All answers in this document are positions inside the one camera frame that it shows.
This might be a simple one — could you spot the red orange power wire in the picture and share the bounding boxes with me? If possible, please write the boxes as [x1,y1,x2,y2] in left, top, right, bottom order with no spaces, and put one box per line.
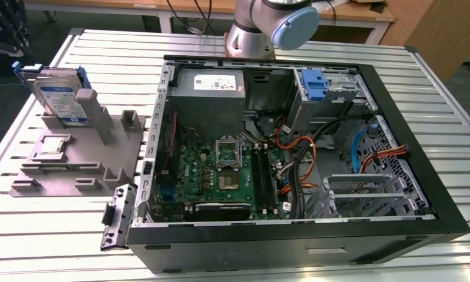
[359,144,411,174]

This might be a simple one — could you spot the hard disk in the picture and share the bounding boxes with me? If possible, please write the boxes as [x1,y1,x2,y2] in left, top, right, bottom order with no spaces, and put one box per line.
[11,61,94,127]

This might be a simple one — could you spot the metal disk bay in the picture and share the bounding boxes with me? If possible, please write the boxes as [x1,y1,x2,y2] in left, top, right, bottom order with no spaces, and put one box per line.
[309,173,421,220]

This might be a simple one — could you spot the metal socket cover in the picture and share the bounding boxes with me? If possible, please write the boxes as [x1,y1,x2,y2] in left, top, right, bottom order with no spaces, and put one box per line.
[215,137,244,170]

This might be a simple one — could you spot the grey power supply unit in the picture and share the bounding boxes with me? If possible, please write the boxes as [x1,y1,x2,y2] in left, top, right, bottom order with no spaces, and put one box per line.
[168,68,247,142]

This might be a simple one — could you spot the CPU socket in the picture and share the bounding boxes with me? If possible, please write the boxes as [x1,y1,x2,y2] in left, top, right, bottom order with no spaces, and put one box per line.
[219,168,247,192]

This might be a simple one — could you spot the black RAM slot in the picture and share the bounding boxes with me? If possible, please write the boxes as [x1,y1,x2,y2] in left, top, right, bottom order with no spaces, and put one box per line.
[252,143,268,214]
[263,143,280,214]

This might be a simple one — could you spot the green motherboard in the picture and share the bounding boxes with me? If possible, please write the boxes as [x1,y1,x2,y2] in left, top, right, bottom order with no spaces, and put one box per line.
[152,137,295,221]

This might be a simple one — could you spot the white power supply label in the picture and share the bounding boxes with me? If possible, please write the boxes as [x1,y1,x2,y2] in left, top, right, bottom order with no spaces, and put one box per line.
[194,73,237,91]

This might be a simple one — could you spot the metal optical drive cage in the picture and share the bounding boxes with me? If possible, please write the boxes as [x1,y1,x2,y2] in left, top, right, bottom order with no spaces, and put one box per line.
[288,66,380,137]

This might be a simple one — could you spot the black graphics card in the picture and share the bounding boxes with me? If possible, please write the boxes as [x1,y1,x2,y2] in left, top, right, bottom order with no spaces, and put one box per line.
[184,201,255,223]

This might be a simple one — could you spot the blue board connector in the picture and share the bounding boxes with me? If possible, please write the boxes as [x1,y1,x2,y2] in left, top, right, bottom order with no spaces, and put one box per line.
[160,187,179,204]

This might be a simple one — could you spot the blue plastic drive latch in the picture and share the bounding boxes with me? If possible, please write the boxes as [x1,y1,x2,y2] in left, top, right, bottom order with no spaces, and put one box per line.
[303,69,329,101]

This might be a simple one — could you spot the black PC case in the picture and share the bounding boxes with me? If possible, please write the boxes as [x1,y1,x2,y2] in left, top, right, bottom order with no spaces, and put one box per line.
[126,54,470,274]

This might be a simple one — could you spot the grey parts rack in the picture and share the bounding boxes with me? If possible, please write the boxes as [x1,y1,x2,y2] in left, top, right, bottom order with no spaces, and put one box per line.
[7,89,148,198]

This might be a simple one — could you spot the green RAM stick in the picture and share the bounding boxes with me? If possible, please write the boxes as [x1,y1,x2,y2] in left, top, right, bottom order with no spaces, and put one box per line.
[38,164,82,172]

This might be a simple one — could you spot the silver CPU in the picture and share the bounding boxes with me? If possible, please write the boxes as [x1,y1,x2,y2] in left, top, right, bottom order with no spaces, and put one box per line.
[39,137,66,155]

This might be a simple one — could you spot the wooden cabinet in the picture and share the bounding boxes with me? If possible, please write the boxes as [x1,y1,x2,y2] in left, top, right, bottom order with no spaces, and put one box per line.
[380,0,470,83]

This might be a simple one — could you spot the dark dotted fabric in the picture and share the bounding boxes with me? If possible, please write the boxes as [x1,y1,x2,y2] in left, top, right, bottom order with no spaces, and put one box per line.
[0,0,30,57]

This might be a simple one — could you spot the locking lever wire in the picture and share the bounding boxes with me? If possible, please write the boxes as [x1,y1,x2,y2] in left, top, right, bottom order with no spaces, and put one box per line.
[237,136,245,170]

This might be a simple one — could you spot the thin red wire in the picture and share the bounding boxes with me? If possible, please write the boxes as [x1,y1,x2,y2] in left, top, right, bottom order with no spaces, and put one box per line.
[162,112,179,176]

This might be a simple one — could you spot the orange red looped wires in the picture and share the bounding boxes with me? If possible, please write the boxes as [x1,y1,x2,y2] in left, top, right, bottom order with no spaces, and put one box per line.
[275,135,319,180]

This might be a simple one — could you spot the black cable bundle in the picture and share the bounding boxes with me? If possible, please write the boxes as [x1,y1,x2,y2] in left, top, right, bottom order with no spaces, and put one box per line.
[288,113,377,220]

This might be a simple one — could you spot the orange wire bundle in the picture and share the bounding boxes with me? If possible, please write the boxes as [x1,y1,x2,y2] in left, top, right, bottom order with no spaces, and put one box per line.
[280,181,319,196]

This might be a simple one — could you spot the blue data wire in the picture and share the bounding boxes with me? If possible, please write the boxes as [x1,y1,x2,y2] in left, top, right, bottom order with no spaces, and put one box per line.
[352,123,380,176]

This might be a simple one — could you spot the grey metal card bracket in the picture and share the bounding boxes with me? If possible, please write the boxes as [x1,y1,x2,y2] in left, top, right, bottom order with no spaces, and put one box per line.
[100,182,139,251]

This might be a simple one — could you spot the wooden desk white frame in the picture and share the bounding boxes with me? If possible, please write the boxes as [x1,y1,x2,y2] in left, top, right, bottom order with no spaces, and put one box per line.
[23,0,399,45]

